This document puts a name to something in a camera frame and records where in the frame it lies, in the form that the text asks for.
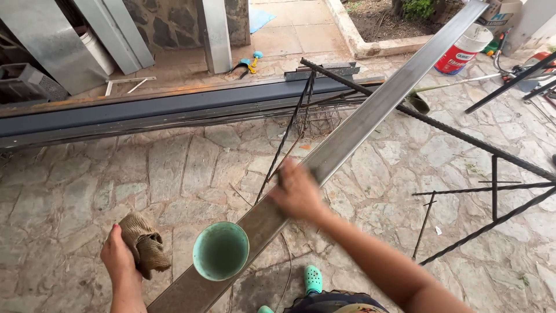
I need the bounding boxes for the white plastic pipe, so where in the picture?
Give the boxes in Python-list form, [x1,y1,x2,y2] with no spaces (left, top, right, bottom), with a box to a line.
[74,26,116,76]

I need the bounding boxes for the person's left hand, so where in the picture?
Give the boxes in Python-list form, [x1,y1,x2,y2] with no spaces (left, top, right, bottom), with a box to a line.
[100,223,144,284]

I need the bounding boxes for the grey metal profiles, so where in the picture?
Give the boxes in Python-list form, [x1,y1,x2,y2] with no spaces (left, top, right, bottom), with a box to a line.
[72,0,156,76]

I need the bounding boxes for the grey angle iron pieces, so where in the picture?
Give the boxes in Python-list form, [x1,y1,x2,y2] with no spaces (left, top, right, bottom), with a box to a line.
[284,62,361,82]

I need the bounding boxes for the wire rebar cage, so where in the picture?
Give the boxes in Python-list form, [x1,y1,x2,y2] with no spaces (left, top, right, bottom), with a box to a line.
[295,103,345,138]

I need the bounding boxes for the black metal bars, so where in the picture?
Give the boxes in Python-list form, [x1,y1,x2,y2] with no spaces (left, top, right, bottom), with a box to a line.
[464,51,556,115]

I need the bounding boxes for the black plastic crate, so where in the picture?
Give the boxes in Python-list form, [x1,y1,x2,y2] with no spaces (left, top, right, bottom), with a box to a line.
[0,63,70,105]

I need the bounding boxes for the person's dark clothing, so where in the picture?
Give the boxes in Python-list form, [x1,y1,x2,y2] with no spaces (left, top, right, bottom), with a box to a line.
[283,290,390,313]

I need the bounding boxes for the blue plastic sheet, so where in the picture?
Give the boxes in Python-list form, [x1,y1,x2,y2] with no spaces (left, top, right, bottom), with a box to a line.
[248,6,277,34]

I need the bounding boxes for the person's right hand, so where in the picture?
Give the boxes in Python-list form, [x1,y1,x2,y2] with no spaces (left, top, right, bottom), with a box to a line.
[268,158,332,223]

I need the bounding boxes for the galvanised metal sheet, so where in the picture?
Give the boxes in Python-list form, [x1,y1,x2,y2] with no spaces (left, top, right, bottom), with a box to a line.
[0,0,110,96]

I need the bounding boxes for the grey metal column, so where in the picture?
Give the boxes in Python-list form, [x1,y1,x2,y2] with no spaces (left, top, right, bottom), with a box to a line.
[195,0,234,75]

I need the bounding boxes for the thin rusty metal rod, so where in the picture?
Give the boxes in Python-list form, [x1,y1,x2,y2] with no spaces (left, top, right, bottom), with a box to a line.
[411,190,437,261]

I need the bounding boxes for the long grey steel beam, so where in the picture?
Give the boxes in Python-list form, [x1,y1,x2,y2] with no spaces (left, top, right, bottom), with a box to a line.
[0,76,386,151]

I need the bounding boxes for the blue and yellow hand tool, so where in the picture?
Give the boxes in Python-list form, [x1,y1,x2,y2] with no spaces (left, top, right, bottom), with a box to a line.
[229,50,264,81]

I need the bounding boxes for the grass trimmer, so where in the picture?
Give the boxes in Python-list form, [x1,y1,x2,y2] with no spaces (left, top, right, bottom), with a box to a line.
[407,27,556,115]

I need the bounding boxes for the cardboard box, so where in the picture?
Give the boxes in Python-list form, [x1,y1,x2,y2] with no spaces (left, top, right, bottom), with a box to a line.
[475,0,524,36]

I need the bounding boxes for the black rebar sawhorse stand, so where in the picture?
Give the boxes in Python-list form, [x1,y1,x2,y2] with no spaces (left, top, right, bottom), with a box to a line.
[254,57,556,267]

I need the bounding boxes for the green plastic cup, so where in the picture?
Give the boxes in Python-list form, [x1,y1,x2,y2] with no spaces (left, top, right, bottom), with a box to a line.
[192,221,250,282]

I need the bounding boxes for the brown burlap cloth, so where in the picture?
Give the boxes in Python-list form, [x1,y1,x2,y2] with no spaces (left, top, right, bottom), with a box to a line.
[118,212,172,281]

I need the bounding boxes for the red and white bucket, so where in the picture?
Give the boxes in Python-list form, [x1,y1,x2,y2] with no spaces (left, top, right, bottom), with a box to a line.
[434,23,494,76]

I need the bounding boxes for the white metal angle frame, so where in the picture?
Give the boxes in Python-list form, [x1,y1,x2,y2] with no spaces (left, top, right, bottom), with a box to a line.
[105,77,157,97]

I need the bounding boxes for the concrete planter bed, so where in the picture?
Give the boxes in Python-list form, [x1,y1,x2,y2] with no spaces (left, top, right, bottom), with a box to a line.
[325,0,467,60]

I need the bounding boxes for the long steel flat bar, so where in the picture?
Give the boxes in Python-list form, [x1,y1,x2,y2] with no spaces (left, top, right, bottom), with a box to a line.
[147,0,491,313]

